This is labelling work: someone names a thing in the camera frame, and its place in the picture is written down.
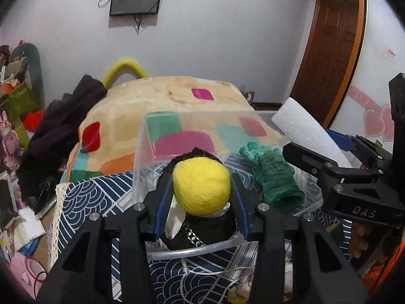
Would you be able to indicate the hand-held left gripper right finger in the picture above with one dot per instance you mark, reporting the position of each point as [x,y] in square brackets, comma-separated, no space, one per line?
[239,207]

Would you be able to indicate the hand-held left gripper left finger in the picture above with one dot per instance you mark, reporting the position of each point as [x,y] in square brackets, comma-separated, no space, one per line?
[162,210]

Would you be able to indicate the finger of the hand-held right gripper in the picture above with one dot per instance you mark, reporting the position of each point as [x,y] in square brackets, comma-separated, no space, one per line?
[308,158]
[343,141]

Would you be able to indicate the yellow-headed black plush doll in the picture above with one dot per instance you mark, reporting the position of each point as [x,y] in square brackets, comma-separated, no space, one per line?
[200,186]

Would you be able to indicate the clear plastic storage bin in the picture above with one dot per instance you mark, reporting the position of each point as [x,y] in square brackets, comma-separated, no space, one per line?
[147,139]

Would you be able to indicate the person's right hand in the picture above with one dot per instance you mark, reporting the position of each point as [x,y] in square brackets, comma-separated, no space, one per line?
[360,239]

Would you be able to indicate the white foam sheet roll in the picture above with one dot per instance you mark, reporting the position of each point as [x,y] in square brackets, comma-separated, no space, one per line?
[300,123]

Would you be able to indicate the green knitted glove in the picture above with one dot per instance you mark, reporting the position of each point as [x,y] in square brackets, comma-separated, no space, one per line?
[272,174]

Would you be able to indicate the blue wave-patterned cloth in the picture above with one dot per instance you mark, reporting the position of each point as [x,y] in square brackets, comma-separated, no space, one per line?
[91,194]

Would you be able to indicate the small dark plush toy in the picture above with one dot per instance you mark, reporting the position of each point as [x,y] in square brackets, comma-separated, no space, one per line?
[249,96]

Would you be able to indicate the brown wooden door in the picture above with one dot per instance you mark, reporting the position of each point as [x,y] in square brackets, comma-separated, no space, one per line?
[335,44]

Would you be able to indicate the colourful patchwork blanket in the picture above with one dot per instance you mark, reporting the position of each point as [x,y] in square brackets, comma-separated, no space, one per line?
[142,96]

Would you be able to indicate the dark clothing pile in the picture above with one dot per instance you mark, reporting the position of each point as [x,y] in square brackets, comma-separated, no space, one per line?
[53,139]

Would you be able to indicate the pile of papers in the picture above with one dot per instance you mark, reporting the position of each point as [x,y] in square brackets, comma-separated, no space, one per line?
[22,224]

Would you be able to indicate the pink round bag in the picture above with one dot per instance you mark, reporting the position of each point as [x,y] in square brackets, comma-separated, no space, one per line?
[23,267]

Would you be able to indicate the yellow foam tube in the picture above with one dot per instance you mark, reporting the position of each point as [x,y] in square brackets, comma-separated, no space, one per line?
[125,65]

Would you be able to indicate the red cloth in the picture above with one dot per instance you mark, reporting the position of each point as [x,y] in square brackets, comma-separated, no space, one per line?
[34,119]

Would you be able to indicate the green cardboard box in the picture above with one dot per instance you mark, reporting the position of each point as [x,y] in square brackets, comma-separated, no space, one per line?
[17,99]

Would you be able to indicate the grey-green foam tube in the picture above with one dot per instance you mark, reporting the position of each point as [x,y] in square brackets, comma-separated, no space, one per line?
[34,66]

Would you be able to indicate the pink heart wall stickers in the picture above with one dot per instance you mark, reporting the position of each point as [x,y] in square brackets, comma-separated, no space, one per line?
[375,120]

